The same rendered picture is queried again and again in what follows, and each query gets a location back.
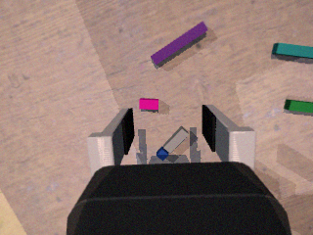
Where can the purple rod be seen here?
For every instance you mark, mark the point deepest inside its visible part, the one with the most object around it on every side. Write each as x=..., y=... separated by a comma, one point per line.
x=179, y=42

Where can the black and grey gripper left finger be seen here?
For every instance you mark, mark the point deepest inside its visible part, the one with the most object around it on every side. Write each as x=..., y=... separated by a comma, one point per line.
x=109, y=146

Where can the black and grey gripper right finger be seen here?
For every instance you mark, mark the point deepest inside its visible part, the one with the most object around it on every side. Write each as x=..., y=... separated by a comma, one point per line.
x=231, y=142

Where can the small blue cube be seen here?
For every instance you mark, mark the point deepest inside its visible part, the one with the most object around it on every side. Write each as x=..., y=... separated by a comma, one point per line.
x=162, y=153

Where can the green rod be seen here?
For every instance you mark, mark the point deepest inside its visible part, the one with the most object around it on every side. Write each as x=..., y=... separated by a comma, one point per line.
x=300, y=106

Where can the grey rectangular bar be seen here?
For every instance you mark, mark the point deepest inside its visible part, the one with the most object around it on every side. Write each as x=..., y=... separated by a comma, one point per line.
x=175, y=139

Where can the turquoise rod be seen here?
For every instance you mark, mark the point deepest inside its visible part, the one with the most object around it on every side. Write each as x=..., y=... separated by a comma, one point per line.
x=293, y=50

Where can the magenta block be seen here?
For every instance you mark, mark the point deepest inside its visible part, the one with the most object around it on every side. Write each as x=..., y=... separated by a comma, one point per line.
x=148, y=104

